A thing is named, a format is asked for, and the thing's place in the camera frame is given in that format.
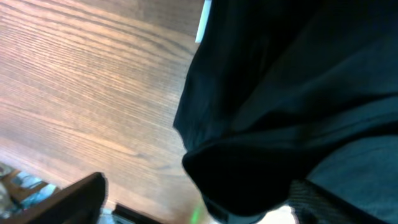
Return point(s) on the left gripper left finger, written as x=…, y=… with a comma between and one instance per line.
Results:
x=80, y=203

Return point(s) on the black t-shirt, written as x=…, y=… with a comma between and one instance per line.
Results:
x=282, y=90

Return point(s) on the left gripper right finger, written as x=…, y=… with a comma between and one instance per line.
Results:
x=313, y=203

